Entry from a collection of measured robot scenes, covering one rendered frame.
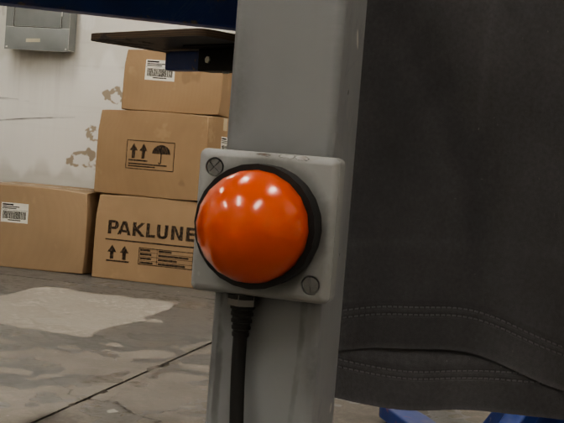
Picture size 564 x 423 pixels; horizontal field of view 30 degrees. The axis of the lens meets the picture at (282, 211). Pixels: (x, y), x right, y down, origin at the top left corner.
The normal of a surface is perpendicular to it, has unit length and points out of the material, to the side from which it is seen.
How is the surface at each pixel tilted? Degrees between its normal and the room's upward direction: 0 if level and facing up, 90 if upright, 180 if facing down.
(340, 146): 90
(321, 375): 90
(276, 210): 62
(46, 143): 90
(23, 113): 90
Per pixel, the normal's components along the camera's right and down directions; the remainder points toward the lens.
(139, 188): -0.34, 0.05
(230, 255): -0.41, 0.49
